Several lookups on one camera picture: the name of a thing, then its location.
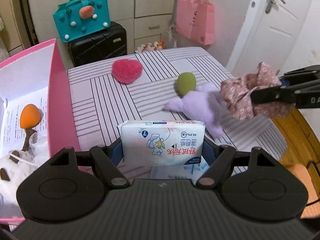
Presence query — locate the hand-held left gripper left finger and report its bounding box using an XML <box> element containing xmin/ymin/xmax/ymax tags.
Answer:
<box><xmin>45</xmin><ymin>137</ymin><xmax>130</xmax><ymax>188</ymax></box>

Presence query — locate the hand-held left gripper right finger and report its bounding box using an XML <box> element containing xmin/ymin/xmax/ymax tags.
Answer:
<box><xmin>197</xmin><ymin>137</ymin><xmax>280</xmax><ymax>187</ymax></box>

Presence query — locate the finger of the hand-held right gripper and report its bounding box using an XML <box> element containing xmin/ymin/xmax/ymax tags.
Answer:
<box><xmin>250</xmin><ymin>85</ymin><xmax>297</xmax><ymax>105</ymax></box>
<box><xmin>279</xmin><ymin>65</ymin><xmax>320</xmax><ymax>87</ymax></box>

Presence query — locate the floral fabric pouch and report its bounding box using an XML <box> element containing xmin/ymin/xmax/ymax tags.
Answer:
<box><xmin>220</xmin><ymin>62</ymin><xmax>295</xmax><ymax>120</ymax></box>

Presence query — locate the purple plush toy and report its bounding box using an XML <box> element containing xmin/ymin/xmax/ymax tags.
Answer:
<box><xmin>162</xmin><ymin>84</ymin><xmax>234</xmax><ymax>143</ymax></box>

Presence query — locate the white wet wipes packet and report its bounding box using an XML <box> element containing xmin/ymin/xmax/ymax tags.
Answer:
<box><xmin>117</xmin><ymin>120</ymin><xmax>206</xmax><ymax>166</ymax></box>

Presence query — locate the green plush ball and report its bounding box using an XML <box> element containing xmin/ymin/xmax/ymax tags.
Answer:
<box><xmin>174</xmin><ymin>72</ymin><xmax>197</xmax><ymax>98</ymax></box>

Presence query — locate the pink cardboard box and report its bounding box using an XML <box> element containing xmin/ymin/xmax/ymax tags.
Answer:
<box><xmin>0</xmin><ymin>38</ymin><xmax>95</xmax><ymax>227</ymax></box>

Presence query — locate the pink heart plush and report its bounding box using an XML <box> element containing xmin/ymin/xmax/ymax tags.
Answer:
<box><xmin>112</xmin><ymin>58</ymin><xmax>143</xmax><ymax>83</ymax></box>

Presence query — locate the orange plush ball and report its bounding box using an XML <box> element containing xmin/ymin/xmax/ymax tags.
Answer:
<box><xmin>19</xmin><ymin>104</ymin><xmax>42</xmax><ymax>130</ymax></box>

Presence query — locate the white cat plush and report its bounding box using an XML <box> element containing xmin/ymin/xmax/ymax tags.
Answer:
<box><xmin>0</xmin><ymin>127</ymin><xmax>52</xmax><ymax>218</ymax></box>

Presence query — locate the white door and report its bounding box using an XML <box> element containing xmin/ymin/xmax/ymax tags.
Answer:
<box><xmin>226</xmin><ymin>0</ymin><xmax>320</xmax><ymax>73</ymax></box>

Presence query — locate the black hard suitcase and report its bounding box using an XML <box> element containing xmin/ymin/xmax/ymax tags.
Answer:
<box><xmin>68</xmin><ymin>21</ymin><xmax>128</xmax><ymax>67</ymax></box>

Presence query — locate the pink paper gift bag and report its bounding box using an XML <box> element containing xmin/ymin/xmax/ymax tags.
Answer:
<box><xmin>176</xmin><ymin>0</ymin><xmax>216</xmax><ymax>46</ymax></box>

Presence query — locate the clear plastic bag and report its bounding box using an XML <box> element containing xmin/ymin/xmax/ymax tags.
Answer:
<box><xmin>167</xmin><ymin>22</ymin><xmax>181</xmax><ymax>48</ymax></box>

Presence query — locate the teal felt handbag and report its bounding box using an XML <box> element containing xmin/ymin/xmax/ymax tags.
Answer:
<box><xmin>52</xmin><ymin>0</ymin><xmax>111</xmax><ymax>43</ymax></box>

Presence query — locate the light grey wardrobe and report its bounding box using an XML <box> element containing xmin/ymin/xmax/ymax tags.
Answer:
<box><xmin>25</xmin><ymin>0</ymin><xmax>180</xmax><ymax>53</ymax></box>

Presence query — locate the black metal pole stand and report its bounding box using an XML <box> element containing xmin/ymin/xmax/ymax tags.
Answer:
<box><xmin>17</xmin><ymin>0</ymin><xmax>39</xmax><ymax>47</ymax></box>

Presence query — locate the tan wooden cabinet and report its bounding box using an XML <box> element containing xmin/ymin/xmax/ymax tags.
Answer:
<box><xmin>0</xmin><ymin>0</ymin><xmax>28</xmax><ymax>53</ymax></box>

